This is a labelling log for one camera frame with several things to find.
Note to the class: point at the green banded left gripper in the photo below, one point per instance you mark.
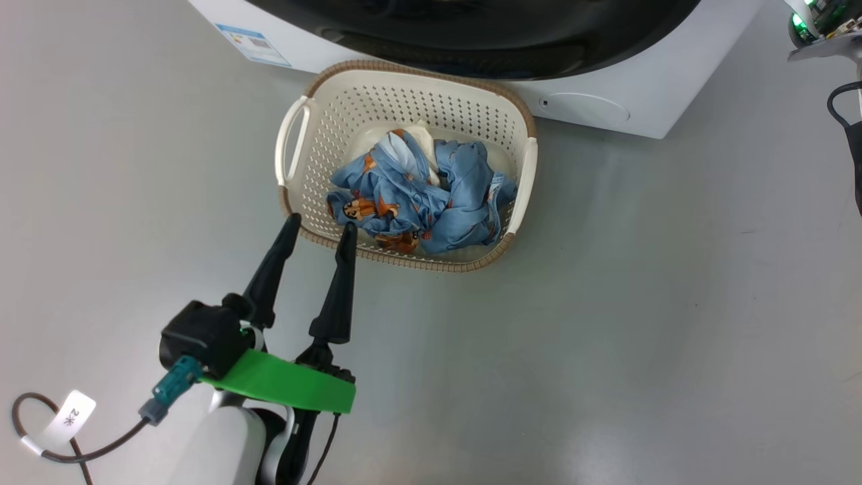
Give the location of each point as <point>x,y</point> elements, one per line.
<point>283,384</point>

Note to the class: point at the blue cartoon print garment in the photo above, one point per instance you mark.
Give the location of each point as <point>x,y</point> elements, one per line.
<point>458,202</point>

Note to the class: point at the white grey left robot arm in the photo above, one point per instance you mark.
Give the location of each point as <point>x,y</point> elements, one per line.
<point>222,444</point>

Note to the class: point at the dark round washing machine door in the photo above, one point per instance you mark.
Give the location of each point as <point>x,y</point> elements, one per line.
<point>471,34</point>

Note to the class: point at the white front-load washing machine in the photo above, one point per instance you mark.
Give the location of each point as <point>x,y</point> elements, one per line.
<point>640,101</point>

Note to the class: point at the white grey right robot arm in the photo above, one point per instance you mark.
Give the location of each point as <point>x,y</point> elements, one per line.
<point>825,27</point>

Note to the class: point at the cream perforated laundry basket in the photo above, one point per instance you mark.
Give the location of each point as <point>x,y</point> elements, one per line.
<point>350,114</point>

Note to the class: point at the blue white energy label sticker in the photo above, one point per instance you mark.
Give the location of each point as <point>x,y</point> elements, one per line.
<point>252,46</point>

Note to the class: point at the white cloth garment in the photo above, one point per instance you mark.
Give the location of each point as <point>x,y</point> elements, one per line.
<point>421,138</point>

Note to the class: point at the round white filter cover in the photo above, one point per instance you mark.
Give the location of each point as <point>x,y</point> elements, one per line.
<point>586,108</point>

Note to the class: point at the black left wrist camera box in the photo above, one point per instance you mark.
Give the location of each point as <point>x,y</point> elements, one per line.
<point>202,337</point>

